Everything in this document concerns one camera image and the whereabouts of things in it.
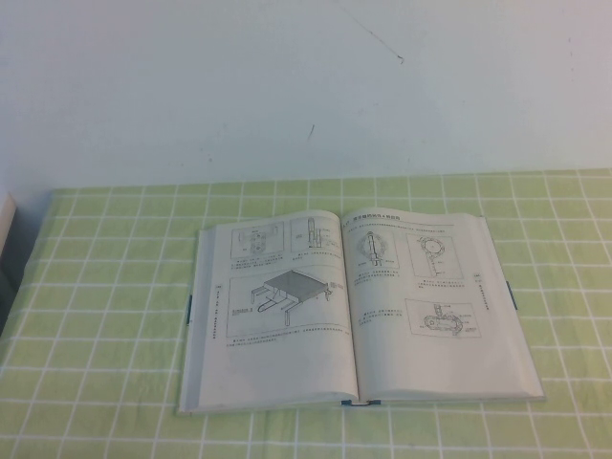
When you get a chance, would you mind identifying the technical book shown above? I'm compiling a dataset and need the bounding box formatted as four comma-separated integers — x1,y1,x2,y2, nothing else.
177,208,548,415

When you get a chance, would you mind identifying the green checked tablecloth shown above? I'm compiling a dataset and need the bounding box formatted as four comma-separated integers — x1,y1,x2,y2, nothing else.
0,167,612,459

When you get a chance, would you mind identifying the beige board panel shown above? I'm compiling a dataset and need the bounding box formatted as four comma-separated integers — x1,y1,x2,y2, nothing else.
0,191,20,269

